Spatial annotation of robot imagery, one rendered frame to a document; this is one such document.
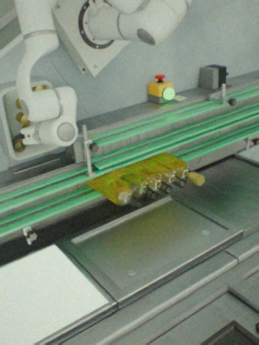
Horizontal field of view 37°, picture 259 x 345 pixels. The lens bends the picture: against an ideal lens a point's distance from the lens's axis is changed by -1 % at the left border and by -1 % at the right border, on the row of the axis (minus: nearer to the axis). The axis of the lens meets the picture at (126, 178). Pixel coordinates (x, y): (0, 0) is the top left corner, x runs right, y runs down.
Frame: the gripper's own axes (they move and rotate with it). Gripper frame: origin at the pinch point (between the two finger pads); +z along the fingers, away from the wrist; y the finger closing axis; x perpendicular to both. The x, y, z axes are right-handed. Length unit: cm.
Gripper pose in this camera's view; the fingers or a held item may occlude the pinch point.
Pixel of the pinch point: (30, 132)
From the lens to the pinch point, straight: 128.3
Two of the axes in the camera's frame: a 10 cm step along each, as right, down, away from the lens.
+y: 8.2, -3.1, 4.8
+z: -5.3, -1.0, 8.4
